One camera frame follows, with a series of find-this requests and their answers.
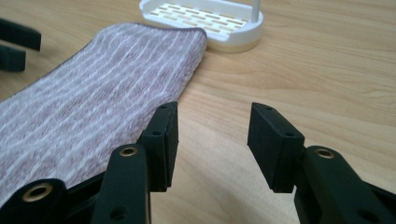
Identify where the purple white striped towel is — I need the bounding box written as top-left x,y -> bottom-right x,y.
0,21 -> 208,208

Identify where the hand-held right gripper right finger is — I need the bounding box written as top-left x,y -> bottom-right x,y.
247,102 -> 306,194

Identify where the white slotted stand with pole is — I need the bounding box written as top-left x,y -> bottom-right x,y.
138,0 -> 265,54

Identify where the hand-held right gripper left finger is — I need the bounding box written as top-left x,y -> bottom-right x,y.
136,101 -> 180,193

